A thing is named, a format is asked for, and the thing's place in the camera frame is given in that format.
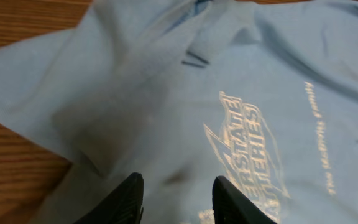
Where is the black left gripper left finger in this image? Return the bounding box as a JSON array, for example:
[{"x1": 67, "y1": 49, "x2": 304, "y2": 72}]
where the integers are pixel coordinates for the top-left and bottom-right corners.
[{"x1": 73, "y1": 172, "x2": 144, "y2": 224}]

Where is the light blue printed t-shirt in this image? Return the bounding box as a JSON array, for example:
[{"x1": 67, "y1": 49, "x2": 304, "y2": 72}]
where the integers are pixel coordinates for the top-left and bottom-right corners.
[{"x1": 0, "y1": 1, "x2": 358, "y2": 223}]

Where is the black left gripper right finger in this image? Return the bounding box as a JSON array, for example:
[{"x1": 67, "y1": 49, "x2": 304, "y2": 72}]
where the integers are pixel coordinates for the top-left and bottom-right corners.
[{"x1": 212, "y1": 176, "x2": 276, "y2": 224}]

